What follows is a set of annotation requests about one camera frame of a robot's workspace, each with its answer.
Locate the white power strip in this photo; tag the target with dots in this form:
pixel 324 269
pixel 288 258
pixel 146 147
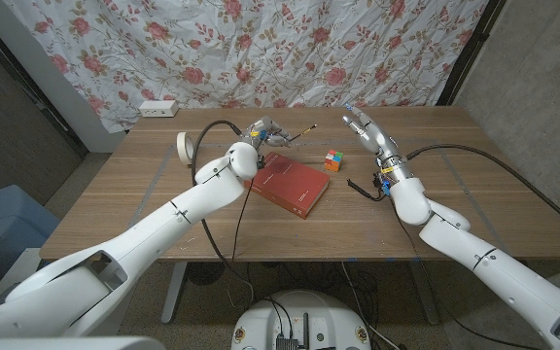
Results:
pixel 158 108

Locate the red hardcover book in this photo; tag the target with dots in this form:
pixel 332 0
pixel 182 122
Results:
pixel 294 187

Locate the black mechanical pencil yellow label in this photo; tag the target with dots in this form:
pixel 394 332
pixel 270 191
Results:
pixel 306 130

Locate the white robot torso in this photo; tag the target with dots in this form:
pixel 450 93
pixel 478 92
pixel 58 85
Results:
pixel 66 344

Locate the small Rubik's cube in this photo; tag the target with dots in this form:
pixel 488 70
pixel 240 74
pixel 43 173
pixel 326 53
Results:
pixel 333 161

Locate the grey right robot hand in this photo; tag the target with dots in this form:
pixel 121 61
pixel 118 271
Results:
pixel 374 138

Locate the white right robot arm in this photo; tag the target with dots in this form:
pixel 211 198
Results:
pixel 406 201

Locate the white table leg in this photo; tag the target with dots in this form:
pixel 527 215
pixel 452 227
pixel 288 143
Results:
pixel 173 296
pixel 426 296

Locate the floral backdrop cloth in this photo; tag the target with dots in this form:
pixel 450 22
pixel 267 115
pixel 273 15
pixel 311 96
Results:
pixel 260 48

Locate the masking tape roll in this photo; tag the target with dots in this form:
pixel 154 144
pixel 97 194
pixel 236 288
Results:
pixel 181 146

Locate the black round fan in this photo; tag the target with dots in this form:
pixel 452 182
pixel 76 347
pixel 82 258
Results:
pixel 204 273

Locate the black backdrop pole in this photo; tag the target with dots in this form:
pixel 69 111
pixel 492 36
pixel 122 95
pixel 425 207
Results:
pixel 469 51

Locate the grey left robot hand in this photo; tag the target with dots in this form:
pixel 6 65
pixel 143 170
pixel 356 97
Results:
pixel 268 132

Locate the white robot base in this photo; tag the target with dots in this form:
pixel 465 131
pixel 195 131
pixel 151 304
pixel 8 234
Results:
pixel 304 316

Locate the blue plastic bin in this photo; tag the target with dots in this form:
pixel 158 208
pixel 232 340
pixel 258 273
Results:
pixel 3 223

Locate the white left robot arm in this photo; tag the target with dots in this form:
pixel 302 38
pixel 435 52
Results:
pixel 163 228

